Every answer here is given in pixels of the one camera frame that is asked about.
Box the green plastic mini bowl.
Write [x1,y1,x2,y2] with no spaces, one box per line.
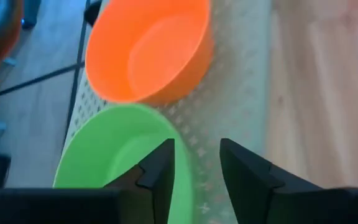
[52,103,195,224]

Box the dark device with blue light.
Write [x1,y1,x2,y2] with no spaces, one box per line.
[21,0,42,31]

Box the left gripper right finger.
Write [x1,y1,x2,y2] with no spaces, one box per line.
[219,138,323,224]

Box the orange plastic mini bowl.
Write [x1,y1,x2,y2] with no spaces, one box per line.
[85,0,214,106]

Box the green perforated shelf stand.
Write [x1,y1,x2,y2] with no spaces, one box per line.
[61,0,275,224]

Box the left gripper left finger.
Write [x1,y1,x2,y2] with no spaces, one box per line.
[103,138,176,224]

